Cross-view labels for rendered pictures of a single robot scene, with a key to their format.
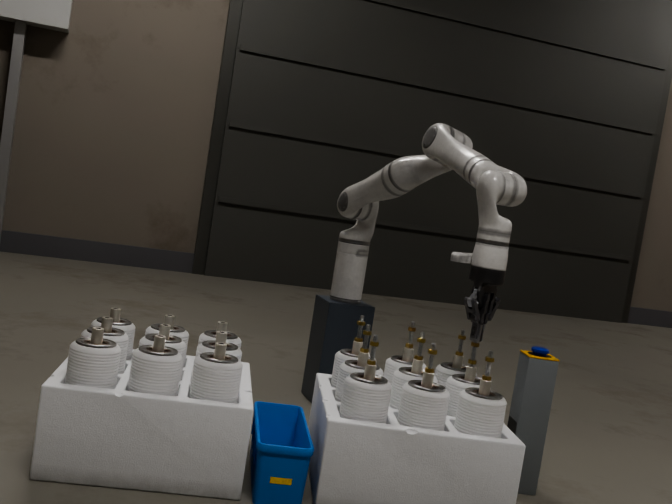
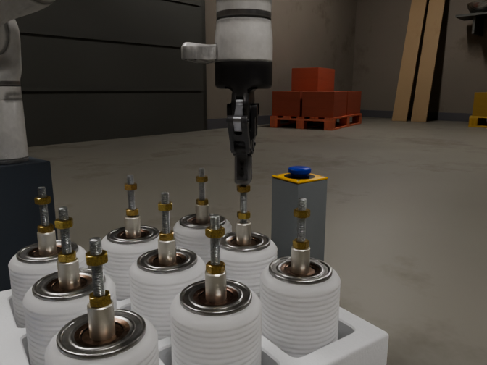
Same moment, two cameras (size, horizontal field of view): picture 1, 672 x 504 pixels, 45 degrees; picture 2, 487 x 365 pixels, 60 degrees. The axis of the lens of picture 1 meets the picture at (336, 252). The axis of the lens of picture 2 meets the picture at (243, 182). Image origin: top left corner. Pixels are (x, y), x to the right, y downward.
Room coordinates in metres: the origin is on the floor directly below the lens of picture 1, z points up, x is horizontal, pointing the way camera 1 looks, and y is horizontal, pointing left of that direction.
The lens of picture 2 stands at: (1.23, -0.04, 0.46)
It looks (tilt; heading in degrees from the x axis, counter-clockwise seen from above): 12 degrees down; 330
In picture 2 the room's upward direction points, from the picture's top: straight up
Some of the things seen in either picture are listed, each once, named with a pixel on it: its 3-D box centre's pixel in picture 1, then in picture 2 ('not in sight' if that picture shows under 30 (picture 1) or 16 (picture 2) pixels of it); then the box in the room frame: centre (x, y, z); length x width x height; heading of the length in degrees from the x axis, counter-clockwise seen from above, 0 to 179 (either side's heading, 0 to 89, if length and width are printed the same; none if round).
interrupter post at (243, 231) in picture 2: (470, 374); (243, 233); (1.73, -0.33, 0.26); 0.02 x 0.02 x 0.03
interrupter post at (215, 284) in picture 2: (427, 380); (215, 285); (1.60, -0.22, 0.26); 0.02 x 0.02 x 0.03
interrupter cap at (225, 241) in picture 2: (469, 379); (243, 242); (1.73, -0.33, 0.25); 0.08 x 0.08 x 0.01
